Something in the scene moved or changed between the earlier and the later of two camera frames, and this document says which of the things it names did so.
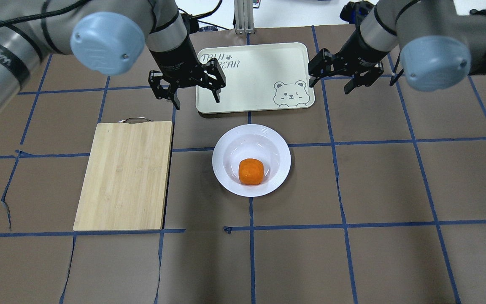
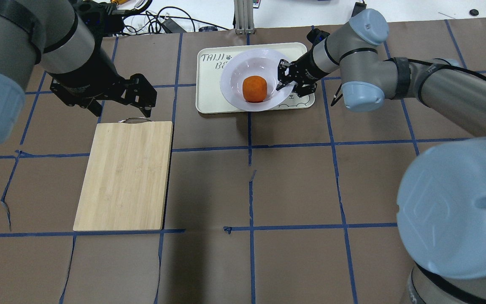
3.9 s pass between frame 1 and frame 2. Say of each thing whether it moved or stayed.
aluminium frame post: stayed
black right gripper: moved
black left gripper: moved
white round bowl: moved
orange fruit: moved
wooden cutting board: stayed
